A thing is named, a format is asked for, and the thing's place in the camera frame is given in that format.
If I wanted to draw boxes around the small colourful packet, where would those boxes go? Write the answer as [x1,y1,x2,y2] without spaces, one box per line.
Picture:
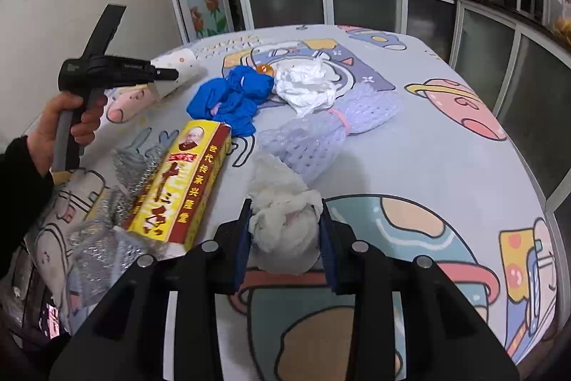
[39,302,61,338]

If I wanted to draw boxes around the white cabinet with glass doors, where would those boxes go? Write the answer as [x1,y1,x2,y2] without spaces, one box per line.
[238,0,571,225]

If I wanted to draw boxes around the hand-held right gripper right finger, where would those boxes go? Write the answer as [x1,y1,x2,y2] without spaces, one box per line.
[319,202,520,381]

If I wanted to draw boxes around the person's left hand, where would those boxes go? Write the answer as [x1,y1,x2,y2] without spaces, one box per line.
[27,93,108,176]

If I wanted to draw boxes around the silver mesh netting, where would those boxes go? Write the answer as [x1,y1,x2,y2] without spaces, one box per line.
[67,146,167,289]

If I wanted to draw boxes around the white dotted paper cup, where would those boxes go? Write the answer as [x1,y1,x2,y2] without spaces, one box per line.
[151,50,202,101]

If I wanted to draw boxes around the white tissue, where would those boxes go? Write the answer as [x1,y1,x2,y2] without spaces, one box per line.
[247,153,324,275]

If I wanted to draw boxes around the crumpled white plastic bag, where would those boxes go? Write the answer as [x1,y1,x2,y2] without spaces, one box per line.
[272,60,340,119]

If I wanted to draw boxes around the purple foam fruit net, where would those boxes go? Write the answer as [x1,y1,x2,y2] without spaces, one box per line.
[258,88,401,186]

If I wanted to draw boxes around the yellow and red box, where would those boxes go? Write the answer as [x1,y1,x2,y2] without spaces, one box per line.
[120,119,233,251]

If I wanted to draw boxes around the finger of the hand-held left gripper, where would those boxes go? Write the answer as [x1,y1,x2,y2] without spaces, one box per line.
[151,66,180,82]

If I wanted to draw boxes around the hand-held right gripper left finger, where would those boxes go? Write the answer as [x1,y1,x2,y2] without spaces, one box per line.
[49,198,255,381]

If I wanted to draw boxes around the crumpled blue glove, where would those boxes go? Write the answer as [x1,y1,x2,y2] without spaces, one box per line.
[186,65,276,137]

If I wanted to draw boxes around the person's left forearm black sleeve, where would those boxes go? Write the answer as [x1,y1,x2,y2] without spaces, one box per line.
[0,135,55,279]

